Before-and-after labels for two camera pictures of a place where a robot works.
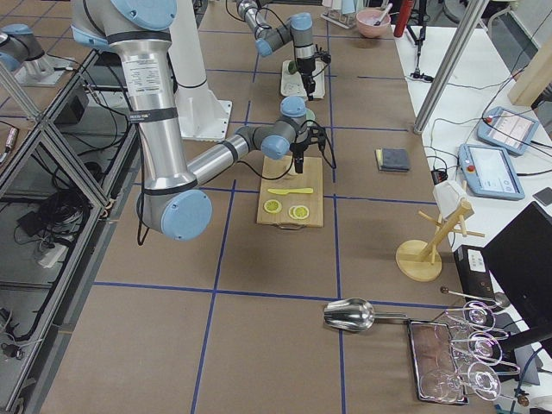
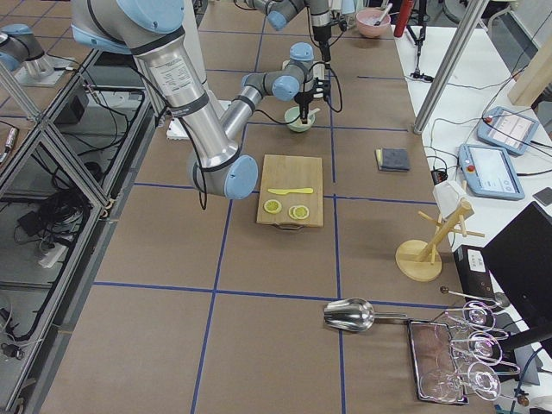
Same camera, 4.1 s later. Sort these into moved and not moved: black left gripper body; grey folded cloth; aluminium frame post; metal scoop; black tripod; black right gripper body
Moved: black left gripper body; black right gripper body
Not moved: aluminium frame post; black tripod; grey folded cloth; metal scoop
